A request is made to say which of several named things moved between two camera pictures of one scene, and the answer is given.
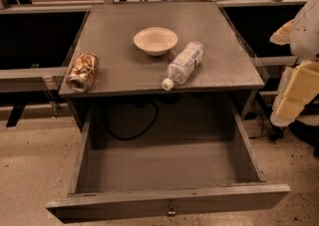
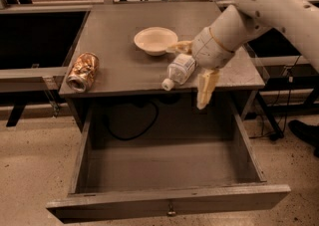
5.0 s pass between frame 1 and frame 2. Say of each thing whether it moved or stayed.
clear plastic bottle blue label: stayed
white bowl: stayed
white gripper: moved
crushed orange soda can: stayed
